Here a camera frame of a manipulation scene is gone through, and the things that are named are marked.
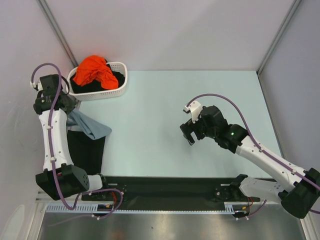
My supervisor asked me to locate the right aluminium corner post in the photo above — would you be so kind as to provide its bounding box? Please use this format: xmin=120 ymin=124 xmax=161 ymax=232
xmin=256 ymin=0 xmax=304 ymax=78

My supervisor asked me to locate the white slotted cable duct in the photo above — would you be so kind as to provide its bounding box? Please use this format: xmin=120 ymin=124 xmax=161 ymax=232
xmin=46 ymin=202 xmax=237 ymax=215

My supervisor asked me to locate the left aluminium corner post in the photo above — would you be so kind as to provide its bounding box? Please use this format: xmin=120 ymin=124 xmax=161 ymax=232
xmin=36 ymin=0 xmax=78 ymax=67

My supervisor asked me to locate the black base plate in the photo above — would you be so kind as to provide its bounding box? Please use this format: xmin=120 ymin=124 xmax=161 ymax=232
xmin=81 ymin=175 xmax=276 ymax=211

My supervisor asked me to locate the orange t-shirt in basket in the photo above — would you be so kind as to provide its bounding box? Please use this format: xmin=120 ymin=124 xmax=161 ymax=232
xmin=73 ymin=55 xmax=119 ymax=90

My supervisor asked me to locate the black garment in basket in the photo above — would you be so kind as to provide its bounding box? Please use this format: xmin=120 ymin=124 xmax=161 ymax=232
xmin=70 ymin=70 xmax=125 ymax=94

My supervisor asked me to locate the white plastic laundry basket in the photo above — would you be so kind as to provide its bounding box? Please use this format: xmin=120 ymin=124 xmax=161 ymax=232
xmin=66 ymin=61 xmax=128 ymax=101

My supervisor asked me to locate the folded black t-shirt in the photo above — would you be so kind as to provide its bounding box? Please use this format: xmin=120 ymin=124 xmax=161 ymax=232
xmin=67 ymin=130 xmax=106 ymax=175

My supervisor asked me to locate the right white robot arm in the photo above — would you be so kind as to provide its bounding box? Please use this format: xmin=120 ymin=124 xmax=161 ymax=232
xmin=180 ymin=101 xmax=320 ymax=219

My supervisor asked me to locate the aluminium corner post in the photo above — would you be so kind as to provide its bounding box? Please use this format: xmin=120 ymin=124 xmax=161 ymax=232
xmin=36 ymin=0 xmax=78 ymax=67
xmin=256 ymin=0 xmax=304 ymax=78

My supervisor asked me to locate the grey-blue t-shirt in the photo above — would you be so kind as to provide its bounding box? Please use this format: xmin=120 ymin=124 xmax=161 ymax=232
xmin=67 ymin=109 xmax=112 ymax=140

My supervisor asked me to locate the aluminium front rail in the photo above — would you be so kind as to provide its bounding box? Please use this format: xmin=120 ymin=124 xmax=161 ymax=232
xmin=35 ymin=190 xmax=53 ymax=203

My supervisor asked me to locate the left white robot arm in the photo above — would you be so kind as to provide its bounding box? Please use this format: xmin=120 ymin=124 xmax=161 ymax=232
xmin=33 ymin=74 xmax=111 ymax=201

